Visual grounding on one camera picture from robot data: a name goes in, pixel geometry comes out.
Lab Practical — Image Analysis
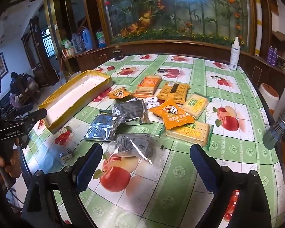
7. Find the green yellow cracker packet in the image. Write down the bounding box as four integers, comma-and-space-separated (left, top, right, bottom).
180, 92, 213, 120
166, 121, 214, 151

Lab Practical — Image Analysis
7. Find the white spray bottle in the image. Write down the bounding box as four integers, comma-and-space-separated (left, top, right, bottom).
229, 36, 243, 71

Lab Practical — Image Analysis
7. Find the white yellow striped roll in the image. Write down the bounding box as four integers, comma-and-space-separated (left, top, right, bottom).
254, 0, 263, 56

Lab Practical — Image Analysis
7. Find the blue thermos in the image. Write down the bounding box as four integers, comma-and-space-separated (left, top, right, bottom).
82, 26, 94, 51

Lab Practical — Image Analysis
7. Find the green fruit print tablecloth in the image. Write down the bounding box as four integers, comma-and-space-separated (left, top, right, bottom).
21, 53, 285, 228

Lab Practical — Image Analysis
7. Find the green plastic bag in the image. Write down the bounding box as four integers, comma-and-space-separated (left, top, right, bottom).
61, 38, 73, 50

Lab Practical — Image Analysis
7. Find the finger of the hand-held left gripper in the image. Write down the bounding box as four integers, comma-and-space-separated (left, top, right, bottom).
13, 108, 48, 127

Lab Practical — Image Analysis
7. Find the white tray with yellow tape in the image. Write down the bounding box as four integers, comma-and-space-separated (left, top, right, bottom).
39, 70, 114, 135

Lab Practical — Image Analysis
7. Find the white plastic container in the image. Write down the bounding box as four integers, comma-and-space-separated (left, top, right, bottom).
258, 83, 280, 114

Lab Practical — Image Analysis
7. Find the floral glass partition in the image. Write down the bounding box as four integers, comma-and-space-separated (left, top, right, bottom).
95, 0, 254, 50

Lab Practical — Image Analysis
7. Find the ribbed grey metal cylinder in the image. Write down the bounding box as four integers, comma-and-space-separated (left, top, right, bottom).
262, 100, 285, 150

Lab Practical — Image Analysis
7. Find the orange cracker packet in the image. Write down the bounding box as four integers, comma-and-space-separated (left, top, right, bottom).
135, 75, 162, 95

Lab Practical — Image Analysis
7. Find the person's left hand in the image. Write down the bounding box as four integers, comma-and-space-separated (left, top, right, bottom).
0, 145, 22, 179

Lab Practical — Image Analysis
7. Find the small black jar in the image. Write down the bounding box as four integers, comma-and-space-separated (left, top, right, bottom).
113, 49, 124, 61

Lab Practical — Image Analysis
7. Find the dark orange biscuit packet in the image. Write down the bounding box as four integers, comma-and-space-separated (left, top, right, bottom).
156, 81, 191, 105

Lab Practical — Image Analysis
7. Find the silver foil packet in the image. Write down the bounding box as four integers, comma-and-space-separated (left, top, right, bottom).
84, 113, 127, 142
112, 99, 152, 125

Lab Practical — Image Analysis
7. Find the wooden chair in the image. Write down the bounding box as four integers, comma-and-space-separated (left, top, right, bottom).
14, 76, 41, 105

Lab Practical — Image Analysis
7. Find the clear packet with dark cake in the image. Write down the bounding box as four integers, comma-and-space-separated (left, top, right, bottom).
106, 133, 155, 165

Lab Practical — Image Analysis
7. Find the window with metal grille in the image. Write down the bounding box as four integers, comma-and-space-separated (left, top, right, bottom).
41, 28, 56, 57

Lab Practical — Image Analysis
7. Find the orange snack pouch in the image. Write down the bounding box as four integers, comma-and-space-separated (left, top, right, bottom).
107, 87, 131, 99
148, 98, 196, 130

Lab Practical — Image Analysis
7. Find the low wooden cabinet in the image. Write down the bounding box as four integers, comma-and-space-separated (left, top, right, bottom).
62, 39, 285, 93

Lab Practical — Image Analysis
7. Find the grey kettle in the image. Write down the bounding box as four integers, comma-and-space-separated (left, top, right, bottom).
71, 32, 83, 53

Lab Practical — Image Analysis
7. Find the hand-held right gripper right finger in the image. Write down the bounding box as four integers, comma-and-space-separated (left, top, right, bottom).
189, 144, 272, 228

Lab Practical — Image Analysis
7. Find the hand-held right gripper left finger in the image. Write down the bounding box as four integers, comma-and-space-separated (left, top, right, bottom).
21, 143, 103, 228

